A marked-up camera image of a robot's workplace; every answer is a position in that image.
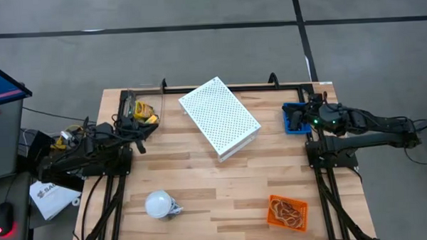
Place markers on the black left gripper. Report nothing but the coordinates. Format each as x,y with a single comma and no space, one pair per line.
128,128

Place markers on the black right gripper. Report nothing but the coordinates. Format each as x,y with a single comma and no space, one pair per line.
323,116

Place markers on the blue plastic basket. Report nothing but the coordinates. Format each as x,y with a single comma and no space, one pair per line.
288,128

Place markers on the clear plastic bin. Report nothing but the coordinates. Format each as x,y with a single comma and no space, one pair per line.
156,100

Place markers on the orange plastic basket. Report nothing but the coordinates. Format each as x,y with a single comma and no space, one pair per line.
274,224

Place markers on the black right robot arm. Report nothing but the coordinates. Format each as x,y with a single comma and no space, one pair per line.
371,141

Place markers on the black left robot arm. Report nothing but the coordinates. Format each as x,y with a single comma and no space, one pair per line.
93,152

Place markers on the white perforated shelf riser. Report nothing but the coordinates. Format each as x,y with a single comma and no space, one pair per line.
220,116

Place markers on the black equipment box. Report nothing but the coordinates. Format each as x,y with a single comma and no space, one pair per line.
36,144

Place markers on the white printed booklet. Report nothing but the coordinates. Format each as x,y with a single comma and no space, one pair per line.
52,200

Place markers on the grey cabinet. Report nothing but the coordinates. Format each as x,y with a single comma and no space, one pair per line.
4,138

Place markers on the blue screen monitor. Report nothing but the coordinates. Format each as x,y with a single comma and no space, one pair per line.
0,83

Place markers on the black computer mouse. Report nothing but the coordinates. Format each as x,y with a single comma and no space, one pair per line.
2,219

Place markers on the black metal table frame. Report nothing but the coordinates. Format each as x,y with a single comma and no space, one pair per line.
269,87

